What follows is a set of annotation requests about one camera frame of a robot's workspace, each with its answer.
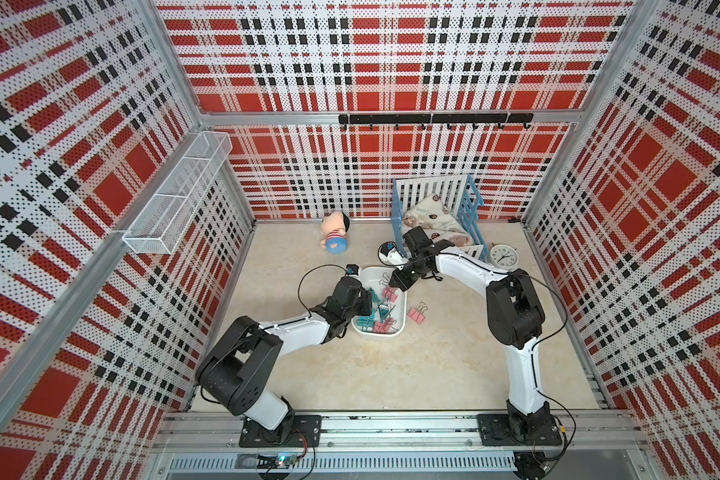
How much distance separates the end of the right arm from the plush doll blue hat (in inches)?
11.2

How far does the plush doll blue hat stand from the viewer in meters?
1.08

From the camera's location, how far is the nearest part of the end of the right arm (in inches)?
29.1
